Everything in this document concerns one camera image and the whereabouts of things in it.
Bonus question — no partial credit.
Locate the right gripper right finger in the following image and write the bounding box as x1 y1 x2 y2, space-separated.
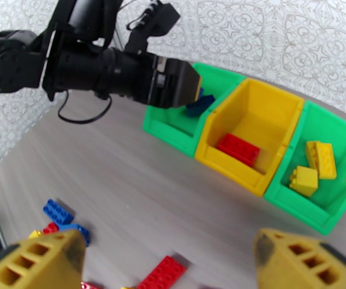
253 227 346 289

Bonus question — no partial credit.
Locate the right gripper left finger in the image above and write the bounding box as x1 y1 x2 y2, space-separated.
0 229 87 289

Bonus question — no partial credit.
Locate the blue lego brick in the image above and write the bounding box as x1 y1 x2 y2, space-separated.
58 223 91 247
186 88 216 118
42 198 75 225

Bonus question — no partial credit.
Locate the green plastic bin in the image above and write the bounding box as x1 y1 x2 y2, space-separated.
142 62 247 158
263 100 346 236

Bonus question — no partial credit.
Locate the yellow plastic bin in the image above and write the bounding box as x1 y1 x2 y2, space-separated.
194 78 306 198

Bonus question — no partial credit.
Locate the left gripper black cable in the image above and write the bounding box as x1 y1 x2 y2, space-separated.
57 89 113 125

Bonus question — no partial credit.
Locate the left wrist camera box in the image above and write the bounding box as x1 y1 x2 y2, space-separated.
124 0 181 57

